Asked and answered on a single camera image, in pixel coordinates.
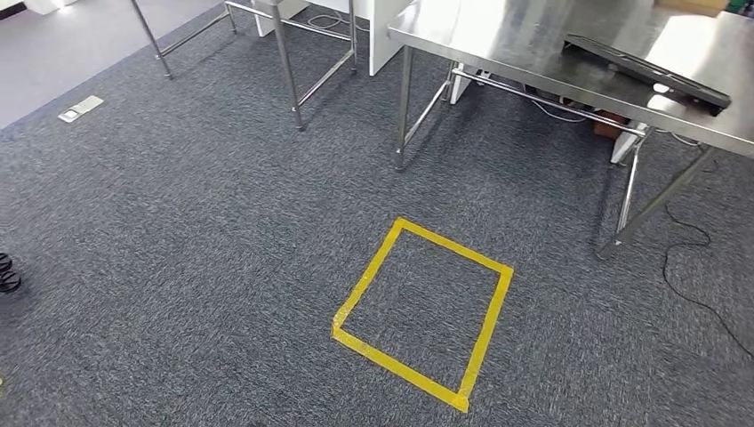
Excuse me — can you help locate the black plastic bracket part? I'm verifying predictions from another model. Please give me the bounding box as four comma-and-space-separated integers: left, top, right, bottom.
564, 33, 733, 117

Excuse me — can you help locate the large steel workbench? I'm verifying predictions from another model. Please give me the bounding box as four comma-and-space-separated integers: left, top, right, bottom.
387, 0, 754, 261

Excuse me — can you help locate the yellow floor tape square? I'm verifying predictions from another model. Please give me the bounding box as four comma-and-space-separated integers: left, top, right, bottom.
331, 217, 515, 415

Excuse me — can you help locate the white partition panel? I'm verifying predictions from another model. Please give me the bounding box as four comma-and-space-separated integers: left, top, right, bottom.
352, 0, 414, 77

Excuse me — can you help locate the white block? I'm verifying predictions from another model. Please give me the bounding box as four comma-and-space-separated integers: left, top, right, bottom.
253, 0, 311, 38

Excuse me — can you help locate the small brown box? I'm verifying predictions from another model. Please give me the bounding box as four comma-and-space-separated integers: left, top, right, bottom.
591, 110, 630, 141

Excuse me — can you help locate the steel table frame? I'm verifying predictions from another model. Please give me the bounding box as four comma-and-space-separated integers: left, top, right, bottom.
128, 0, 359, 133

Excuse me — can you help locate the white floor cable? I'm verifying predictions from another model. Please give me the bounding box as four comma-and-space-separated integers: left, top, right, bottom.
528, 99, 591, 125
305, 9, 371, 34

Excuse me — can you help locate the black floor cable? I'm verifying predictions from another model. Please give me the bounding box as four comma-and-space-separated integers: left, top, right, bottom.
661, 203, 754, 360

